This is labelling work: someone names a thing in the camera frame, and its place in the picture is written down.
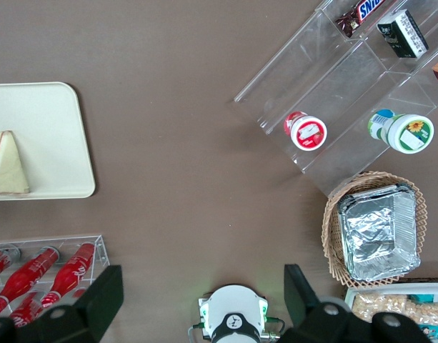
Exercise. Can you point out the red strawberry yogurt cup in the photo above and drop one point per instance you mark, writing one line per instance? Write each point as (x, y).
(308, 132)

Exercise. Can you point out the clear acrylic stepped shelf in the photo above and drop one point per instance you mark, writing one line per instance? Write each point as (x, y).
(347, 82)

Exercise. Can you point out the teal snack pack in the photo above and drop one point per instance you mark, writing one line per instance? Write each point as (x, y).
(424, 298)

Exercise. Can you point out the Snickers chocolate bar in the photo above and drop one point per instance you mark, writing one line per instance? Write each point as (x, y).
(361, 14)

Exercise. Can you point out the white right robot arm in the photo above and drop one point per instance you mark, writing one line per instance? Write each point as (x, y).
(234, 307)

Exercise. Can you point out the light tan wicker basket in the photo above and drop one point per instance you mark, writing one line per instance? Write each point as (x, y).
(331, 232)

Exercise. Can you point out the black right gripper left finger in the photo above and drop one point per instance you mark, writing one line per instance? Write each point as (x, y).
(86, 307)

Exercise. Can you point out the triangular sandwich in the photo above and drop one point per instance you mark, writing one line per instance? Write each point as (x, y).
(8, 164)

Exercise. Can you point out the green white yogurt cup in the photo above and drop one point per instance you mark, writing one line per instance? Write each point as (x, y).
(408, 132)

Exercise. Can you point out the cream plastic tray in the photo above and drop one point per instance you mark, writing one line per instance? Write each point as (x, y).
(54, 143)

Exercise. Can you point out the aluminium foil container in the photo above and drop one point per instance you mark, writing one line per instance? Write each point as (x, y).
(379, 232)

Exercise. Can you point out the clear acrylic bottle rack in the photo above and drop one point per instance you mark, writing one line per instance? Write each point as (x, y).
(100, 250)

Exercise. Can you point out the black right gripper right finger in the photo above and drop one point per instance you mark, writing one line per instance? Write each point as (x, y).
(311, 314)

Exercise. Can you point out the small black carton box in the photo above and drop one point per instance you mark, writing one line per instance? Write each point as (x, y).
(402, 34)

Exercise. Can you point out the puffed rice snack pack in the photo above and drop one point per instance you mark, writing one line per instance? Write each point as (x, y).
(383, 303)

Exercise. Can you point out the white plastic bin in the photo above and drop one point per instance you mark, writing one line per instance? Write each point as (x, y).
(349, 294)

